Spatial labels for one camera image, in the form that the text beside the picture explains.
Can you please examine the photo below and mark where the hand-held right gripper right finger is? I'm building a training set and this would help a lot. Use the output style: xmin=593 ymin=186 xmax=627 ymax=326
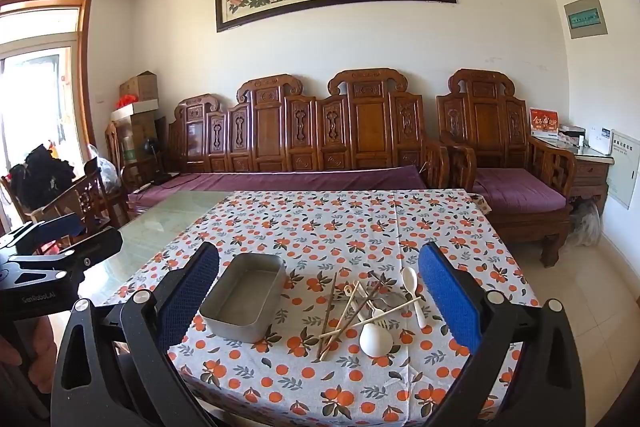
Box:
xmin=417 ymin=242 xmax=586 ymax=427

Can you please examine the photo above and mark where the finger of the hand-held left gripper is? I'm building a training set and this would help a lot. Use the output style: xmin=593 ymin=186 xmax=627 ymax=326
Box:
xmin=12 ymin=213 xmax=83 ymax=254
xmin=10 ymin=229 xmax=123 ymax=278

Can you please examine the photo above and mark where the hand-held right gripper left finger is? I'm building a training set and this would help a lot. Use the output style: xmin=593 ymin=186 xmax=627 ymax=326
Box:
xmin=50 ymin=242 xmax=221 ymax=427

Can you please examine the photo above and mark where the white plastic spoon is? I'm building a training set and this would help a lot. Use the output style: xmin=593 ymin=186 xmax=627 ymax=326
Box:
xmin=401 ymin=267 xmax=428 ymax=329

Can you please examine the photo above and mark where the rectangular metal tray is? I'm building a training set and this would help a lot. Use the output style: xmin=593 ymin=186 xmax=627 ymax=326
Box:
xmin=199 ymin=253 xmax=286 ymax=344

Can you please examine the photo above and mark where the metal fork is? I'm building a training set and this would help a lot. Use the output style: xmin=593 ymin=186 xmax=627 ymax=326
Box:
xmin=367 ymin=272 xmax=401 ymax=303

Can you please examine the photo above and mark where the cream chopstick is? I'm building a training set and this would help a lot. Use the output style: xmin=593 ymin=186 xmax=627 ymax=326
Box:
xmin=319 ymin=298 xmax=425 ymax=339
xmin=314 ymin=282 xmax=360 ymax=362

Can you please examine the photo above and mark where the white rice paddle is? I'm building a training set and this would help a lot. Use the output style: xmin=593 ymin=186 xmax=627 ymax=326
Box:
xmin=342 ymin=284 xmax=394 ymax=358

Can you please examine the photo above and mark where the person's left hand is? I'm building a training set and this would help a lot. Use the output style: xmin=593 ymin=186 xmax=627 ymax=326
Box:
xmin=0 ymin=314 xmax=58 ymax=370

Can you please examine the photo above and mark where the wooden dining chair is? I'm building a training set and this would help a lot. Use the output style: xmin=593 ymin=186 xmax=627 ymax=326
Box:
xmin=30 ymin=157 xmax=131 ymax=248

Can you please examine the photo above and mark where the black clothing pile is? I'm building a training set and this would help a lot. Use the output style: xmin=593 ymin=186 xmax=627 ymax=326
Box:
xmin=7 ymin=144 xmax=76 ymax=212

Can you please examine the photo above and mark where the clear plastic bag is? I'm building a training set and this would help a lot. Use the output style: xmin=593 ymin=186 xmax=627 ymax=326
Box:
xmin=89 ymin=144 xmax=121 ymax=195

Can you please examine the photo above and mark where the black desk lamp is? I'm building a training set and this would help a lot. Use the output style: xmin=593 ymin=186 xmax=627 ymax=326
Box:
xmin=142 ymin=139 xmax=173 ymax=185

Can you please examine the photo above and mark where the large printed carton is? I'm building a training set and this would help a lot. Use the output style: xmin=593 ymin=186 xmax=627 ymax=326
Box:
xmin=112 ymin=112 xmax=158 ymax=162

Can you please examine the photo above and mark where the purple armchair cushion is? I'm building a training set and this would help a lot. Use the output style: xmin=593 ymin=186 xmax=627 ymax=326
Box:
xmin=472 ymin=168 xmax=568 ymax=214

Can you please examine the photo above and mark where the orange print tablecloth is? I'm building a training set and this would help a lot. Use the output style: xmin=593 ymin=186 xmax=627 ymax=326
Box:
xmin=102 ymin=189 xmax=543 ymax=427

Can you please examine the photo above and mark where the white box with red flowers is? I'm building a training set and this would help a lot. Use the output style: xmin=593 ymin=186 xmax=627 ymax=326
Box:
xmin=111 ymin=94 xmax=159 ymax=122

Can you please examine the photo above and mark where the purple sofa cushion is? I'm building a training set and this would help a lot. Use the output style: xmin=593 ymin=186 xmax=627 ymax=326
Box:
xmin=127 ymin=165 xmax=428 ymax=208

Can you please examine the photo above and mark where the grey plastic bag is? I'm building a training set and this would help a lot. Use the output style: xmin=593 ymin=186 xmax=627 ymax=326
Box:
xmin=570 ymin=199 xmax=601 ymax=248

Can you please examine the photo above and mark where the brown cardboard box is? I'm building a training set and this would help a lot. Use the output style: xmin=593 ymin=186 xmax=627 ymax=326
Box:
xmin=119 ymin=71 xmax=159 ymax=104

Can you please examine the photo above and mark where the wood-framed glass door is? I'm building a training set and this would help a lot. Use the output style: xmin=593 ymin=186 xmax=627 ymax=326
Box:
xmin=0 ymin=0 xmax=96 ymax=228

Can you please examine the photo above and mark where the carved wooden armchair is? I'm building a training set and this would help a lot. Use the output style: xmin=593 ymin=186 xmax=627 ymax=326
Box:
xmin=436 ymin=68 xmax=578 ymax=269

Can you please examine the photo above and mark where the wooden side table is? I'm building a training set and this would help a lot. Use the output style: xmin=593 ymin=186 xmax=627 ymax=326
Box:
xmin=557 ymin=142 xmax=615 ymax=212

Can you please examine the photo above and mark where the carved wooden sofa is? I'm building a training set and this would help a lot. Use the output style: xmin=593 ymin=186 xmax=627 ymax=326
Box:
xmin=167 ymin=69 xmax=451 ymax=192

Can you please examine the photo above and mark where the red gift box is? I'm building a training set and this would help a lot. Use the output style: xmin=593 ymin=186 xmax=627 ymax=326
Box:
xmin=529 ymin=108 xmax=560 ymax=138

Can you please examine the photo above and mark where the white wall panel door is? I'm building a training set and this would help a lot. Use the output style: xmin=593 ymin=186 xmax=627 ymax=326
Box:
xmin=606 ymin=129 xmax=640 ymax=210

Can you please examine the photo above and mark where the grey wall fuse box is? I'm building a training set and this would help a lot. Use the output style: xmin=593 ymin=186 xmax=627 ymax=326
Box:
xmin=564 ymin=0 xmax=608 ymax=39

